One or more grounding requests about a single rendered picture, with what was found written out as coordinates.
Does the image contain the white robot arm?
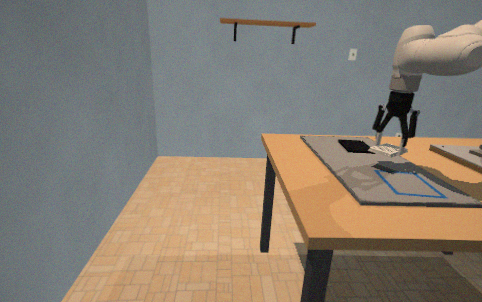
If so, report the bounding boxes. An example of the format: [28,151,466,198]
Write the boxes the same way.
[389,20,482,93]

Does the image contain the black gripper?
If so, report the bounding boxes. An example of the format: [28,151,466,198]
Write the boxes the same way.
[372,91,420,156]

